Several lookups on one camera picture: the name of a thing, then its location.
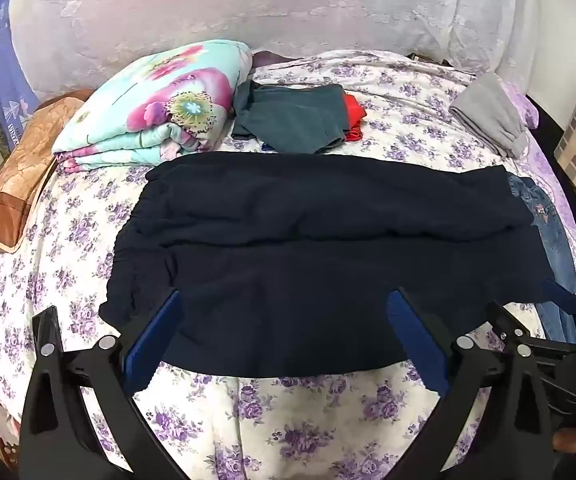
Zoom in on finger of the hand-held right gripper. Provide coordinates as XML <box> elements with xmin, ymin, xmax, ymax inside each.
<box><xmin>486</xmin><ymin>300</ymin><xmax>536</xmax><ymax>347</ymax></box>
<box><xmin>542</xmin><ymin>279</ymin><xmax>576</xmax><ymax>343</ymax></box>

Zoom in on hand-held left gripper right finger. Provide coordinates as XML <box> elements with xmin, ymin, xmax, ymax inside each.
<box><xmin>387</xmin><ymin>287</ymin><xmax>557</xmax><ymax>480</ymax></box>

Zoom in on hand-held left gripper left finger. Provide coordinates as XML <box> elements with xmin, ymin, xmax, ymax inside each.
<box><xmin>18</xmin><ymin>287</ymin><xmax>191</xmax><ymax>480</ymax></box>

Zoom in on blue jeans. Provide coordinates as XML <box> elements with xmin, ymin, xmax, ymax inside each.
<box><xmin>506</xmin><ymin>174</ymin><xmax>576</xmax><ymax>345</ymax></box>

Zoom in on black pants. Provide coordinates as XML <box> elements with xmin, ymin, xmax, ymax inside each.
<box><xmin>99</xmin><ymin>152</ymin><xmax>556</xmax><ymax>377</ymax></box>

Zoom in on grey folded garment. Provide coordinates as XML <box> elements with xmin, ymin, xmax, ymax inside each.
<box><xmin>448</xmin><ymin>72</ymin><xmax>531</xmax><ymax>160</ymax></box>

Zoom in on purple pillow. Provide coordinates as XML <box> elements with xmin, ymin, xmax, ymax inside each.
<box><xmin>498</xmin><ymin>80</ymin><xmax>539</xmax><ymax>131</ymax></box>

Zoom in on brown pillow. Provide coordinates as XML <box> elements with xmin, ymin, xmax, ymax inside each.
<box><xmin>0</xmin><ymin>89</ymin><xmax>96</xmax><ymax>253</ymax></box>

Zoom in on purple floral bed sheet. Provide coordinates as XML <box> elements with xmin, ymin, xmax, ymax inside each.
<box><xmin>0</xmin><ymin>50</ymin><xmax>576</xmax><ymax>480</ymax></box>

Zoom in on folded floral quilt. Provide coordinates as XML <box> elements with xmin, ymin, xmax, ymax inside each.
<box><xmin>52</xmin><ymin>40</ymin><xmax>255</xmax><ymax>175</ymax></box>

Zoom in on red garment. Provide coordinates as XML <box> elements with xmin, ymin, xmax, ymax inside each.
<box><xmin>342</xmin><ymin>92</ymin><xmax>367</xmax><ymax>142</ymax></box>

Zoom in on dark green garment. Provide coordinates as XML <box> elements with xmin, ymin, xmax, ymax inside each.
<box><xmin>230</xmin><ymin>80</ymin><xmax>351</xmax><ymax>155</ymax></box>

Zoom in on blue printed cloth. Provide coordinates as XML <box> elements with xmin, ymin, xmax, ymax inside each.
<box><xmin>0</xmin><ymin>0</ymin><xmax>41</xmax><ymax>150</ymax></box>

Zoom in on white lace curtain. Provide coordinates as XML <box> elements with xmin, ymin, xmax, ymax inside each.
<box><xmin>8</xmin><ymin>0</ymin><xmax>576</xmax><ymax>103</ymax></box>

